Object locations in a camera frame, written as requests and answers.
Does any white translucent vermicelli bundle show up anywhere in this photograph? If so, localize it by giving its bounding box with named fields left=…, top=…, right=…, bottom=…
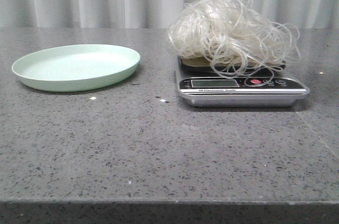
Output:
left=167, top=0, right=301, bottom=79

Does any silver black kitchen scale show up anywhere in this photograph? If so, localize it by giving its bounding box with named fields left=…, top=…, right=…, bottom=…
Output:
left=176, top=58, right=310, bottom=107

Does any light green round plate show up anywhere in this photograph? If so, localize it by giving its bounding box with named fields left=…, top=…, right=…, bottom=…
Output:
left=12, top=44, right=140, bottom=92

